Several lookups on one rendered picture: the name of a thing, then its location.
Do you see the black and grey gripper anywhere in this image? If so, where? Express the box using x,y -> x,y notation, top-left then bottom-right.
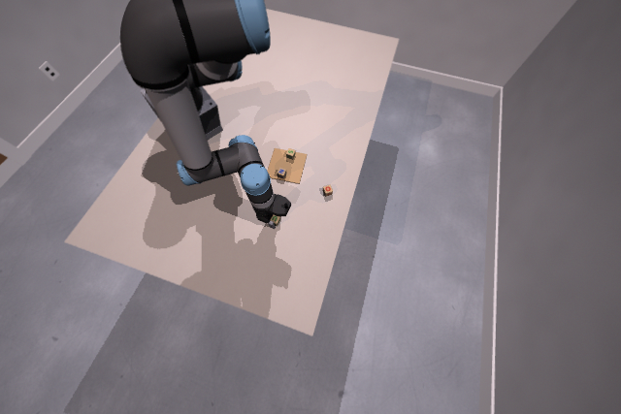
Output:
249,191 -> 291,229

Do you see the tan flat mat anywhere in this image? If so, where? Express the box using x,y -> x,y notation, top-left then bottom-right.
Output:
268,148 -> 307,184

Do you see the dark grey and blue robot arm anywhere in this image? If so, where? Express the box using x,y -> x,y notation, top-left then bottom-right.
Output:
120,0 -> 273,204

